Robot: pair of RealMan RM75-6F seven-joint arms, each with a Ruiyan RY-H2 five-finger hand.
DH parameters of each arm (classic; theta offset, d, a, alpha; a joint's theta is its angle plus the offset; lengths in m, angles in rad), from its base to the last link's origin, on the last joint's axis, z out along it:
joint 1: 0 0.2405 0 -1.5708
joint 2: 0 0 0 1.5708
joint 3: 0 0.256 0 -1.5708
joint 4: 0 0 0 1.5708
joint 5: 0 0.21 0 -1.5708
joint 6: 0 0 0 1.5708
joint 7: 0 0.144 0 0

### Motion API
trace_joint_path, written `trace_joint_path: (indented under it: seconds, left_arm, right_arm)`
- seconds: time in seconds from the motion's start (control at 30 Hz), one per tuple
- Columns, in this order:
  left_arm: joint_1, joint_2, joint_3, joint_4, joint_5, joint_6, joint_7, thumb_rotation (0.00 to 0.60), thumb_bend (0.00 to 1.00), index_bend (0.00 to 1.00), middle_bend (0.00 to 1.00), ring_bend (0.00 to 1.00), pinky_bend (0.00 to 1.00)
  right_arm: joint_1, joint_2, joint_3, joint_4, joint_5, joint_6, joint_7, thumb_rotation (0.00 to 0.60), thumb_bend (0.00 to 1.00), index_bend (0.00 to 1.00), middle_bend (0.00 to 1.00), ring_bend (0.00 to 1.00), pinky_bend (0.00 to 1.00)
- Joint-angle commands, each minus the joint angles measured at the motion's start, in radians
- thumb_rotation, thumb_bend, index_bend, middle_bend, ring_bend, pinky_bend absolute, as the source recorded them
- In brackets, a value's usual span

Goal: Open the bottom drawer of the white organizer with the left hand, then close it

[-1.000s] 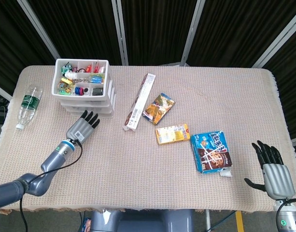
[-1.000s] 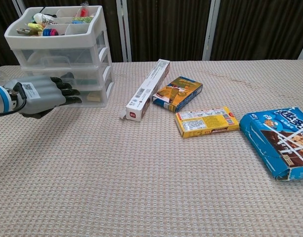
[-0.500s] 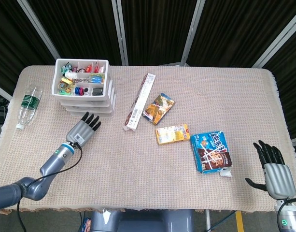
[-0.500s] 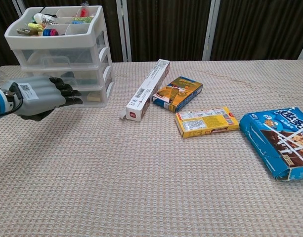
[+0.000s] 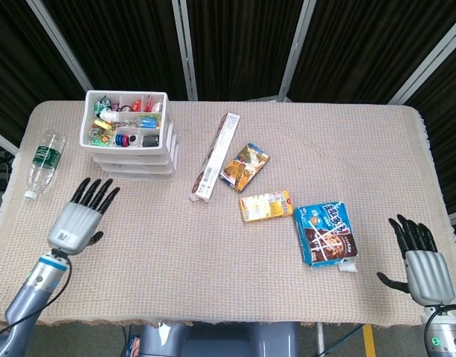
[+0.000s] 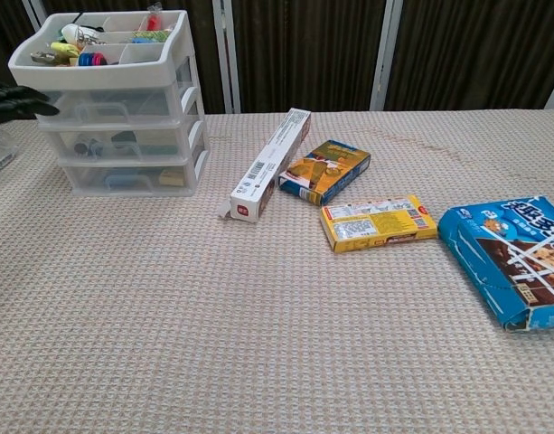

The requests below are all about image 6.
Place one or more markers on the left black grey robot hand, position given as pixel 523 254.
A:
pixel 14 101

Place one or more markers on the white plastic drawer organizer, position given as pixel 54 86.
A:
pixel 100 77

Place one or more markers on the clear plastic drawer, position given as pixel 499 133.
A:
pixel 168 135
pixel 145 101
pixel 87 181

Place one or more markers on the long white carton box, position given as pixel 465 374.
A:
pixel 267 167

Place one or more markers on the orange and blue snack box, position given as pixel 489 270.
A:
pixel 331 174

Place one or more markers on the yellow flat snack box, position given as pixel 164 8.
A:
pixel 376 223

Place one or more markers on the blue chocolate cookie box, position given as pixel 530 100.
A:
pixel 507 271

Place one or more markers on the colourful printed candy packet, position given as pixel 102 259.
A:
pixel 44 58

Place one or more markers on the shiny yellow packet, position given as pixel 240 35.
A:
pixel 65 49

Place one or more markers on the dark grey round disc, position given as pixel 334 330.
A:
pixel 80 147

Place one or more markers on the small blue plastic piece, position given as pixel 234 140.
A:
pixel 94 148

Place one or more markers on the green flat card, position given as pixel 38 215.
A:
pixel 159 151

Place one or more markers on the green yellow packet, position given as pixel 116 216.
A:
pixel 152 34

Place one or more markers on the red and white clip pack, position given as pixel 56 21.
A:
pixel 154 20

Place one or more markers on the yellow paper block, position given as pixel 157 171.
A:
pixel 172 177

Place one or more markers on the beige woven tablecloth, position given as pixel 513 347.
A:
pixel 276 352

